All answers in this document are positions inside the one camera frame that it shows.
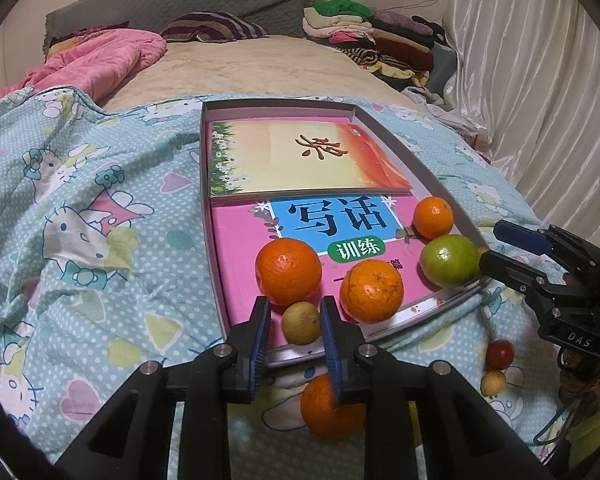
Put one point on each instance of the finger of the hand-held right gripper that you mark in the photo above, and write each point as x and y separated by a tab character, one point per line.
510	267
520	236

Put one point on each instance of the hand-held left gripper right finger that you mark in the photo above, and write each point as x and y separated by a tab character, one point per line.
332	345

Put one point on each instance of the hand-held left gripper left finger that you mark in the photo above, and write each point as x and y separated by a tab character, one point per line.
259	345

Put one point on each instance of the bright green citrus fruit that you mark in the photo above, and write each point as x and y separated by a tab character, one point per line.
447	260

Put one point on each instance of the orange tangerine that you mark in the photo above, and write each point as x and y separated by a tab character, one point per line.
320	410
432	217
288	272
371	291

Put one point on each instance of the small red fruit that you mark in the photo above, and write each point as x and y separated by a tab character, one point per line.
500	353

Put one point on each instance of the shallow grey cardboard box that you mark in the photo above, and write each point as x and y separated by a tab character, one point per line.
280	111

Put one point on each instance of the pink book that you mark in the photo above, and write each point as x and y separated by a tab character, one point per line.
240	260

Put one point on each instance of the yellow-green cloth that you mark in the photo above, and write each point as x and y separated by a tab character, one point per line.
595	435

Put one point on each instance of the crumpled white cloth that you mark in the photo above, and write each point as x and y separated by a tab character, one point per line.
440	107

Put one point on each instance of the white satin curtain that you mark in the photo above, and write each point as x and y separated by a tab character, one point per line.
530	85

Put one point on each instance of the blue cartoon printed blanket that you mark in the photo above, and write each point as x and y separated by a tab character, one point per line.
105	260

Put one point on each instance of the orange and yellow book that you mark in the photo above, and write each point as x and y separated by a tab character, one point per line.
270	155

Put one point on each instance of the beige bed sheet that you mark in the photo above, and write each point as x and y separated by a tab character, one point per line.
255	70

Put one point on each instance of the pile of folded clothes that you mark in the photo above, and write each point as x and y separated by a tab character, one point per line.
345	22

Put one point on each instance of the striped purple pillow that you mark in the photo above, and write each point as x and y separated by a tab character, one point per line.
215	27

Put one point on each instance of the pink quilt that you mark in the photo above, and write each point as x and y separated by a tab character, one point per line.
105	60

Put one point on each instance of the dark floral pillow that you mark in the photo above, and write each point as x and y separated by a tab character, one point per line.
85	32

